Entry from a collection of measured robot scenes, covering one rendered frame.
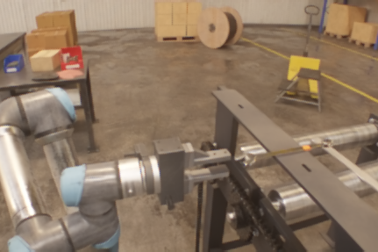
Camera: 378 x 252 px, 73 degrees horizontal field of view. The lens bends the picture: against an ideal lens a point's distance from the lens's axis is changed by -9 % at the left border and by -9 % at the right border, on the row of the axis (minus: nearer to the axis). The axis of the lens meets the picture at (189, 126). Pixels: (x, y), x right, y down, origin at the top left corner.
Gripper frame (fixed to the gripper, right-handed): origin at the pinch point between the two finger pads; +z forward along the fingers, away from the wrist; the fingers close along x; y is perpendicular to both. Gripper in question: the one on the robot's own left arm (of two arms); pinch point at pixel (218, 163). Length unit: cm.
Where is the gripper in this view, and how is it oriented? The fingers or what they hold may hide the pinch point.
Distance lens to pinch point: 59.0
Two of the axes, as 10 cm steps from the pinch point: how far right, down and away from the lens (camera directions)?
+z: 9.6, -1.2, 2.6
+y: 2.9, 4.6, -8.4
